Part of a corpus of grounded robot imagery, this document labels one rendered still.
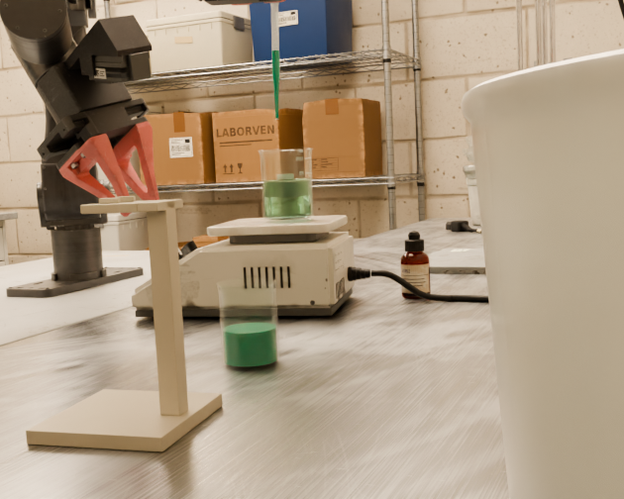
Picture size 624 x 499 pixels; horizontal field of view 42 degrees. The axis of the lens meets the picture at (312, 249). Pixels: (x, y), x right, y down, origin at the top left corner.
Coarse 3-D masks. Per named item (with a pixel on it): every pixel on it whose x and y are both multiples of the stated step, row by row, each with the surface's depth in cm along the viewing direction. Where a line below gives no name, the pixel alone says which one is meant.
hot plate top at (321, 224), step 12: (324, 216) 85; (336, 216) 84; (216, 228) 76; (228, 228) 76; (240, 228) 76; (252, 228) 76; (264, 228) 75; (276, 228) 75; (288, 228) 75; (300, 228) 75; (312, 228) 75; (324, 228) 75; (336, 228) 78
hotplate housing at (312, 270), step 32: (192, 256) 77; (224, 256) 76; (256, 256) 75; (288, 256) 75; (320, 256) 74; (352, 256) 85; (192, 288) 77; (288, 288) 75; (320, 288) 74; (352, 288) 87
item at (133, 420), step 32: (160, 224) 43; (160, 256) 44; (160, 288) 44; (160, 320) 44; (160, 352) 44; (160, 384) 45; (64, 416) 45; (96, 416) 45; (128, 416) 45; (160, 416) 45; (192, 416) 45; (96, 448) 42; (128, 448) 42; (160, 448) 41
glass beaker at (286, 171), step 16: (288, 144) 82; (304, 144) 81; (272, 160) 77; (288, 160) 77; (304, 160) 78; (272, 176) 78; (288, 176) 77; (304, 176) 78; (272, 192) 78; (288, 192) 77; (304, 192) 78; (272, 208) 78; (288, 208) 78; (304, 208) 78
